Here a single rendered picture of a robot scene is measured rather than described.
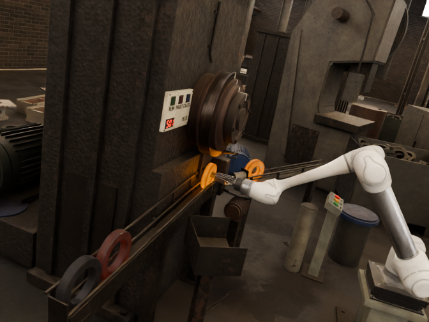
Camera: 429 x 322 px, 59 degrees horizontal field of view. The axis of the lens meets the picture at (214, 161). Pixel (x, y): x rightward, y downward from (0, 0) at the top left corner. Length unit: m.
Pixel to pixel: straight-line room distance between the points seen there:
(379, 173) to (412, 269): 0.52
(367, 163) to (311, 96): 2.91
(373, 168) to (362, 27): 2.91
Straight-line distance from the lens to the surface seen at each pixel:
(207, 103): 1.89
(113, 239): 1.41
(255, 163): 2.56
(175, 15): 1.67
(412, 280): 2.10
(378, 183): 1.86
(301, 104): 4.73
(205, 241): 1.82
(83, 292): 1.42
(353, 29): 4.60
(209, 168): 2.13
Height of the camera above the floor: 1.51
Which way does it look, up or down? 18 degrees down
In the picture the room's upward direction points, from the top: 12 degrees clockwise
